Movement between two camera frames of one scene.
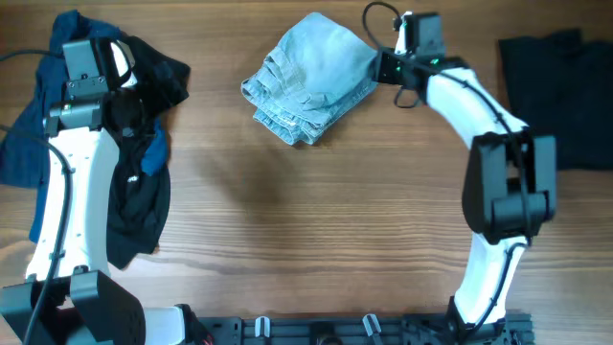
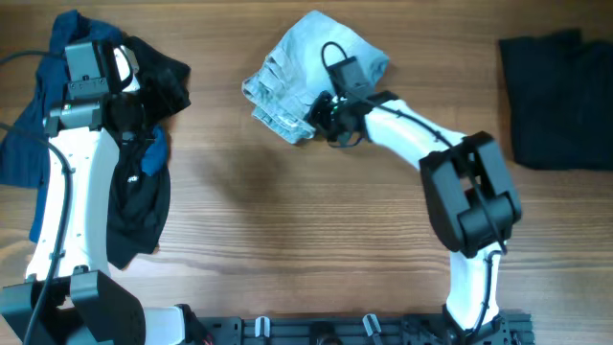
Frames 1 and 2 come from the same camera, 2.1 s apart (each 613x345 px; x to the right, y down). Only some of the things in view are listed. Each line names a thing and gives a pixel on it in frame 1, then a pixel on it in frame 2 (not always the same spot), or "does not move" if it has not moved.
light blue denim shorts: (320, 69) does not move
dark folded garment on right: (561, 86) does not move
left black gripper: (130, 129) does not move
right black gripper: (382, 65) → (316, 116)
